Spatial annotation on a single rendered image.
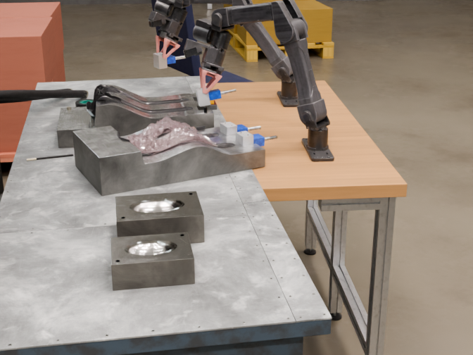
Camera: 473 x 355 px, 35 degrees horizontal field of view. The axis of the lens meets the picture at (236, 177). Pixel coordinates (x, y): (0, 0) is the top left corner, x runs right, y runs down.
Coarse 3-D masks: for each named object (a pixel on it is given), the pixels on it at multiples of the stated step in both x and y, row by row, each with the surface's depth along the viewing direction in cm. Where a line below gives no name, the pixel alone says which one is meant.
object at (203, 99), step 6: (198, 90) 244; (210, 90) 248; (216, 90) 246; (234, 90) 248; (198, 96) 244; (204, 96) 245; (210, 96) 245; (216, 96) 246; (198, 102) 246; (204, 102) 245
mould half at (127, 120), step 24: (120, 96) 248; (144, 96) 263; (168, 96) 262; (192, 96) 261; (72, 120) 245; (96, 120) 237; (120, 120) 238; (144, 120) 239; (192, 120) 242; (72, 144) 238
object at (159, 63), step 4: (160, 52) 297; (156, 56) 294; (160, 56) 293; (168, 56) 296; (172, 56) 296; (180, 56) 300; (184, 56) 300; (156, 60) 294; (160, 60) 293; (164, 60) 294; (168, 60) 295; (172, 60) 296; (156, 64) 295; (160, 64) 294; (164, 64) 294; (160, 68) 294
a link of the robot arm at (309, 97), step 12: (300, 24) 226; (300, 36) 228; (288, 48) 227; (300, 48) 225; (300, 60) 227; (300, 72) 228; (312, 72) 229; (300, 84) 229; (312, 84) 228; (300, 96) 230; (312, 96) 228; (300, 108) 231; (312, 108) 228; (324, 108) 232
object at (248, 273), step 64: (64, 192) 203; (128, 192) 203; (256, 192) 203; (0, 256) 168; (64, 256) 168; (256, 256) 168; (0, 320) 143; (64, 320) 143; (128, 320) 143; (192, 320) 143; (256, 320) 143
